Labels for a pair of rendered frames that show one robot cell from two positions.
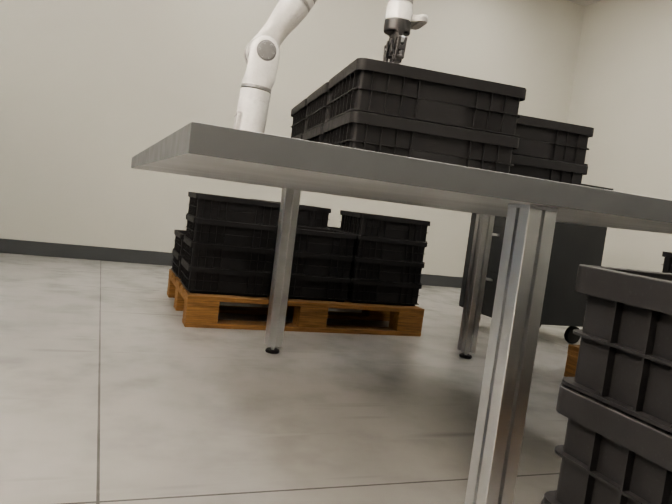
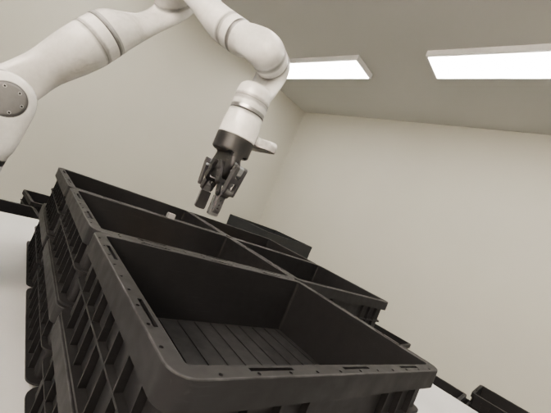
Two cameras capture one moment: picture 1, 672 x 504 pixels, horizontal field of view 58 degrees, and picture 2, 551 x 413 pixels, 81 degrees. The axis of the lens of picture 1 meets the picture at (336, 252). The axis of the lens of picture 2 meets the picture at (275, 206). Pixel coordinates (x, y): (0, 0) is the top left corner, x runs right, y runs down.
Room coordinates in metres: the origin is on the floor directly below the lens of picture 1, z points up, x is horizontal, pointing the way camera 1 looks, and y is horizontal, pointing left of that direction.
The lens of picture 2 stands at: (1.11, 0.07, 1.04)
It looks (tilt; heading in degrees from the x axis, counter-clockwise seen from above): 1 degrees up; 334
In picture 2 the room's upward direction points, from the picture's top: 23 degrees clockwise
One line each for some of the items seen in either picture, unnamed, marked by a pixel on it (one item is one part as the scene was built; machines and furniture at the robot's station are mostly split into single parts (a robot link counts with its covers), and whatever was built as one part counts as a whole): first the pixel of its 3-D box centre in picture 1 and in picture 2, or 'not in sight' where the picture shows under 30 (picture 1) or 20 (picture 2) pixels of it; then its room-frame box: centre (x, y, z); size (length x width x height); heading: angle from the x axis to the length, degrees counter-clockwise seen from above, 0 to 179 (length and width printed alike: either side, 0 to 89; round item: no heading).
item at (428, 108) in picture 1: (418, 110); (253, 346); (1.47, -0.15, 0.87); 0.40 x 0.30 x 0.11; 104
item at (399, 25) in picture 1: (396, 36); (228, 156); (1.73, -0.09, 1.11); 0.08 x 0.08 x 0.09
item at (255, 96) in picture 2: not in sight; (262, 80); (1.74, -0.10, 1.27); 0.09 x 0.07 x 0.15; 137
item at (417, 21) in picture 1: (405, 11); (249, 128); (1.73, -0.11, 1.18); 0.11 x 0.09 x 0.06; 103
